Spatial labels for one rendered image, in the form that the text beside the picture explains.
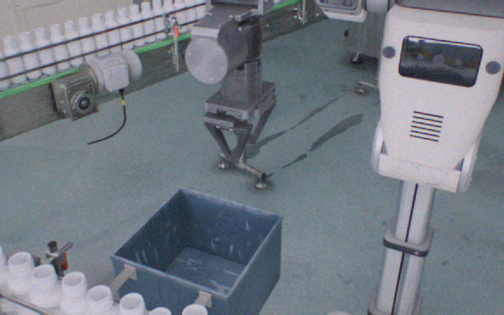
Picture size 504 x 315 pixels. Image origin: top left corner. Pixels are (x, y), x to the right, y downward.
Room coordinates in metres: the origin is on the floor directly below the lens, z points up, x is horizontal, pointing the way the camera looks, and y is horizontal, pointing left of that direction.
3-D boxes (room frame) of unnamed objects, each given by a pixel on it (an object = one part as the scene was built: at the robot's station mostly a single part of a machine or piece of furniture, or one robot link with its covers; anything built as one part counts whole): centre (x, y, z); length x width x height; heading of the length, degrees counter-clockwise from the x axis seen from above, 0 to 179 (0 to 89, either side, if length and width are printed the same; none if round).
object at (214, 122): (0.67, 0.03, 1.44); 0.07 x 0.07 x 0.09; 66
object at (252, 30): (0.68, 0.02, 1.57); 0.07 x 0.06 x 0.07; 156
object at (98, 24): (2.11, 0.62, 1.08); 0.06 x 0.06 x 0.17
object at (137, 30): (2.24, 0.50, 1.08); 0.06 x 0.06 x 0.17
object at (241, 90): (0.69, 0.02, 1.51); 0.10 x 0.07 x 0.07; 156
